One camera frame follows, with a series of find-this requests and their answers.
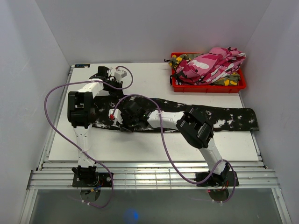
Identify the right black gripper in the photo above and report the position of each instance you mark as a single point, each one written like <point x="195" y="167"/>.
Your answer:
<point x="123" y="125"/>

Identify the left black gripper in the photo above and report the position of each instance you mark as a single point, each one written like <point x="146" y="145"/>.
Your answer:
<point x="117" y="92"/>

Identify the black white splatter trousers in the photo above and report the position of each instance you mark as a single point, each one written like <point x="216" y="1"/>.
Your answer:
<point x="222" y="119"/>

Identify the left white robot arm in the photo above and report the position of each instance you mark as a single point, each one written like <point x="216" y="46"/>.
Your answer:
<point x="82" y="112"/>

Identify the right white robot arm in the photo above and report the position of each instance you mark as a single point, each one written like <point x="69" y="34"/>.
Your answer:
<point x="196" y="130"/>

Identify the pink camouflage trousers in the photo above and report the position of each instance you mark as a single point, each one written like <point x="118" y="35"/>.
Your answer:
<point x="210" y="67"/>

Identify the small blue label sticker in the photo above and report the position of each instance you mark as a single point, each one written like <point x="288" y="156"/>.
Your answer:
<point x="82" y="65"/>

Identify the red plastic bin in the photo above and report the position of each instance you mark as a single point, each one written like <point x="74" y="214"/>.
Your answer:
<point x="209" y="88"/>

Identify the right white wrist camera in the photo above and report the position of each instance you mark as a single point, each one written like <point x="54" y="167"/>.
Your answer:
<point x="115" y="116"/>

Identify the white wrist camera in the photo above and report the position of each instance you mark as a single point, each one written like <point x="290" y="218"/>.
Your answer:
<point x="115" y="116"/>
<point x="119" y="75"/>

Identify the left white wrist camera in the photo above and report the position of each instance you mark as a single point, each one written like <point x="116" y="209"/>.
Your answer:
<point x="119" y="75"/>

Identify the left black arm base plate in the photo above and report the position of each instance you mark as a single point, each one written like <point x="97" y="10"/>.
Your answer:
<point x="101" y="179"/>

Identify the aluminium rail frame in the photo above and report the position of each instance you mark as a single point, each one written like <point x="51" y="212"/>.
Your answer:
<point x="142" y="163"/>

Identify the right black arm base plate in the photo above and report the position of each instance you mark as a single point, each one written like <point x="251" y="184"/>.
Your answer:
<point x="216" y="180"/>

